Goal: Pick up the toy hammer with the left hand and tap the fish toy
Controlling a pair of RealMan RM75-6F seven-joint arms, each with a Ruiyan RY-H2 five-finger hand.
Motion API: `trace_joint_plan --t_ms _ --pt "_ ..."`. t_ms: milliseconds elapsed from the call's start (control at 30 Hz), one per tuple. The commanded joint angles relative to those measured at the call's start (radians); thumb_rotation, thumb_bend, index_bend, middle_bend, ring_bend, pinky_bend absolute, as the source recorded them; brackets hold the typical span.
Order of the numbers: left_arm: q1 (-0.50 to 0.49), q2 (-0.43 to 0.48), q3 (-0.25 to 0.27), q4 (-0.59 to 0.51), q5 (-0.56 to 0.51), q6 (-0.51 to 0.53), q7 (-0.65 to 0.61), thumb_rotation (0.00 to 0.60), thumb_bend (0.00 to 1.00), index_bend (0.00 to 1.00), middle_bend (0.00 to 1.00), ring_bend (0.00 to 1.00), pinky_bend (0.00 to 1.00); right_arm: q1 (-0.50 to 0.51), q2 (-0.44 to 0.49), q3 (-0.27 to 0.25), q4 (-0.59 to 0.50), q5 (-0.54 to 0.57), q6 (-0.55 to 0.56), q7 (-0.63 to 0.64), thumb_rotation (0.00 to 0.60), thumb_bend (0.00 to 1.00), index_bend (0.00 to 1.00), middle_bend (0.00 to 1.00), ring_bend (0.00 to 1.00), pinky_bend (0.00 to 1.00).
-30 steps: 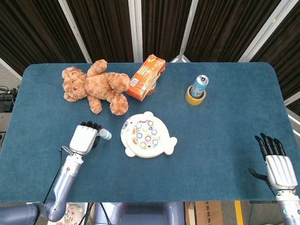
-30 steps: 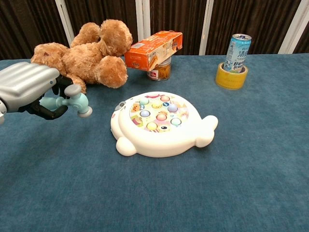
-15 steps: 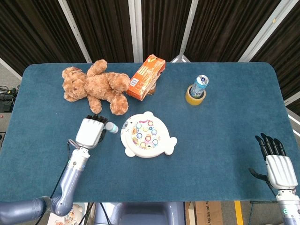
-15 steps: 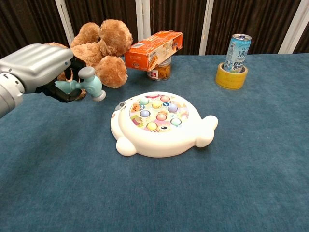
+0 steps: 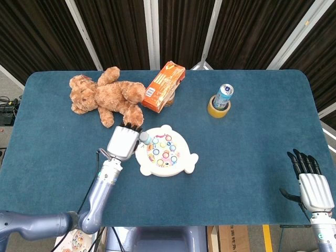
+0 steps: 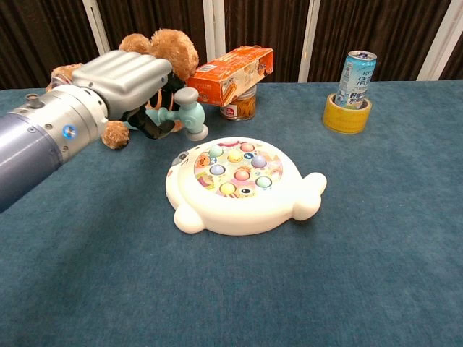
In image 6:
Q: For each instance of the light blue drink can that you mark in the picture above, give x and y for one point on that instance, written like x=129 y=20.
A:
x=354 y=79

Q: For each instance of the yellow tape roll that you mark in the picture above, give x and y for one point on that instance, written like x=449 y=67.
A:
x=343 y=121

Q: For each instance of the mint green toy hammer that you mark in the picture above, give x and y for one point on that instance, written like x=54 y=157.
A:
x=190 y=114

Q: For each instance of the brown teddy bear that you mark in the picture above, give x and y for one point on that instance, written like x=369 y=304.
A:
x=177 y=50

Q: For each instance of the white whack-a-mole toy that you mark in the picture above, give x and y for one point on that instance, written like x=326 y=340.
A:
x=246 y=213

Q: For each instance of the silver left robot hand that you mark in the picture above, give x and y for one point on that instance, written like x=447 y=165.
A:
x=123 y=81

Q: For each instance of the glass jar with orange fruit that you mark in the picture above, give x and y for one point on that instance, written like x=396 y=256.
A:
x=244 y=106

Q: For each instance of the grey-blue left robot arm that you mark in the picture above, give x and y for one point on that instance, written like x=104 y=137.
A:
x=43 y=133

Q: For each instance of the orange cardboard snack box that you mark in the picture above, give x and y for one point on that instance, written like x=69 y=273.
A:
x=224 y=81

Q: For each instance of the white partition frame post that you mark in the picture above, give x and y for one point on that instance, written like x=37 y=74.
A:
x=97 y=27
x=214 y=27
x=308 y=39
x=439 y=39

